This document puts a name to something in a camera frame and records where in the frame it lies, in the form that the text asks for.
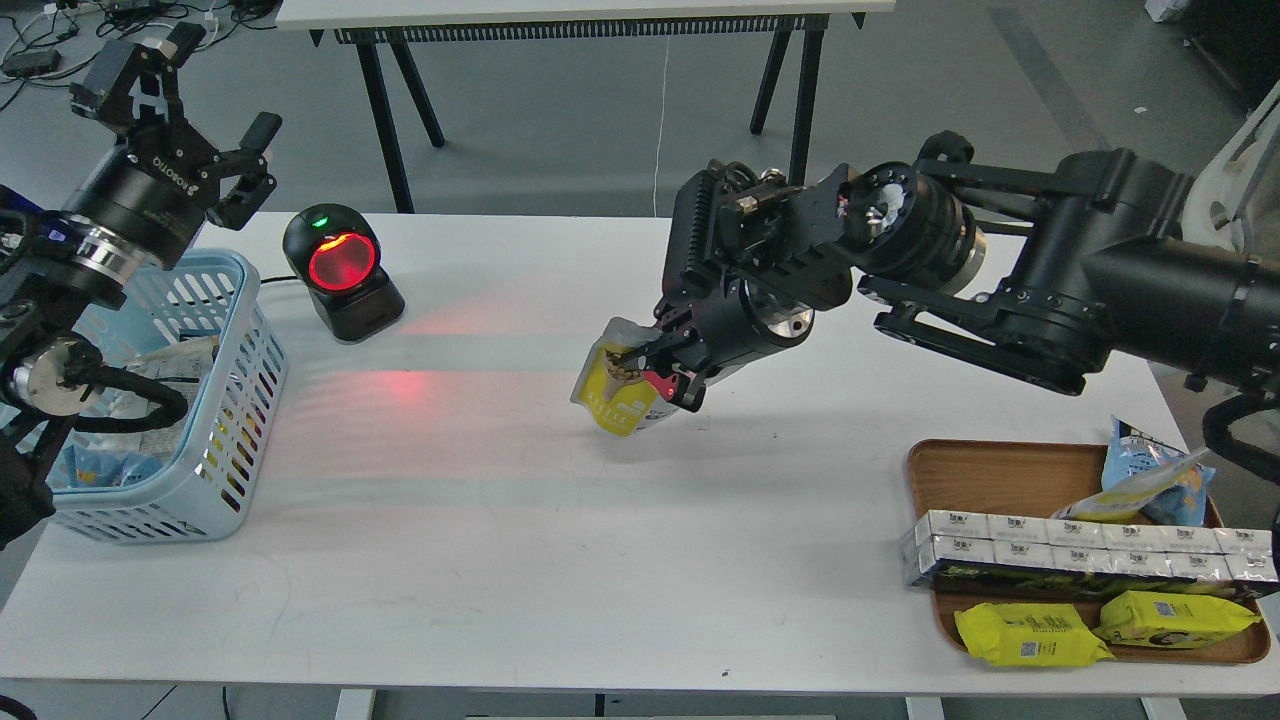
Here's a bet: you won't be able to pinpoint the black barcode scanner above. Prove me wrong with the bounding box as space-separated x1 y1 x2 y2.
282 202 404 343

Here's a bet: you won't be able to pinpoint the yellow packet right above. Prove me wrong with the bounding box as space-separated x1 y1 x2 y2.
1092 591 1262 650

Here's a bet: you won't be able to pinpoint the light blue plastic basket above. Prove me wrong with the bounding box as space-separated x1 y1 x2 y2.
47 249 288 544

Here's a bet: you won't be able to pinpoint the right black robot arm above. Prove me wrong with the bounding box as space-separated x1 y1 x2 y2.
608 133 1277 413

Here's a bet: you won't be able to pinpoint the brown wooden tray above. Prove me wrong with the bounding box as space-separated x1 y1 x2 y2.
906 439 1272 665

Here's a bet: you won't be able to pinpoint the blue snack bag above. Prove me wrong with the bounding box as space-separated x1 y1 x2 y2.
1101 416 1216 527

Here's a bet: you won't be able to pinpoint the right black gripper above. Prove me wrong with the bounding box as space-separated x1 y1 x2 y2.
605 278 817 413

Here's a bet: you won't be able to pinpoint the yellow packet left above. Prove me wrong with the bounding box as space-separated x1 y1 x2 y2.
954 603 1114 667

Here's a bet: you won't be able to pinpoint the yellow white snack pouch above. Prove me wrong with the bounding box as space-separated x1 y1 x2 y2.
1050 448 1208 523

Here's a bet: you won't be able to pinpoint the background black-legged table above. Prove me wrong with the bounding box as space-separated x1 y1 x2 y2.
273 0 869 219

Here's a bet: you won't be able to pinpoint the snacks inside basket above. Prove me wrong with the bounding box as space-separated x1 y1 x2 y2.
50 336 221 491

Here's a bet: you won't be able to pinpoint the white hanging cable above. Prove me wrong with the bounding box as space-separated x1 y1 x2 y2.
652 38 671 218

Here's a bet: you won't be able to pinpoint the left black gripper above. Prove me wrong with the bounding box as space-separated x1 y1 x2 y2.
61 22 283 270

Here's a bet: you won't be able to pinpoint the silver carton pack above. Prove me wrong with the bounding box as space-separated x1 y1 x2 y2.
897 510 1277 601

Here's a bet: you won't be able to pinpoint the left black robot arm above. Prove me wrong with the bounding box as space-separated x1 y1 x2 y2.
1 22 282 542

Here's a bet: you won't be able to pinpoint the yellow packet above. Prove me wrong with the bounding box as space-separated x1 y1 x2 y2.
954 603 1114 667
1092 591 1262 650

